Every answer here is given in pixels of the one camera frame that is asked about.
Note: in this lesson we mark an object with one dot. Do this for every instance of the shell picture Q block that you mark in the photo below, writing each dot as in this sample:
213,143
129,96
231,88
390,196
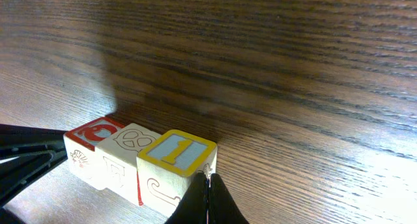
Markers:
81,144

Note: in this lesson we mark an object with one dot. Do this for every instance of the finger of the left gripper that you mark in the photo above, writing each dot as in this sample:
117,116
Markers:
24,169
14,138

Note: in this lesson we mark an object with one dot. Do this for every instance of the car picture yellow block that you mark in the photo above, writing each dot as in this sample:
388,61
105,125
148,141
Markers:
167,167

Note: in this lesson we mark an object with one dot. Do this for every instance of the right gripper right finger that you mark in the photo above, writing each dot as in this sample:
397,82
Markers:
222,209

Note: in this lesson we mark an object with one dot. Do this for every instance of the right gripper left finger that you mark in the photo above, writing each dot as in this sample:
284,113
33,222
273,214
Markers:
192,208

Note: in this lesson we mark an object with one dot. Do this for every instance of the letter E L block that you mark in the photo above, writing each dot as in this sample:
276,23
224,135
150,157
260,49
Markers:
117,154

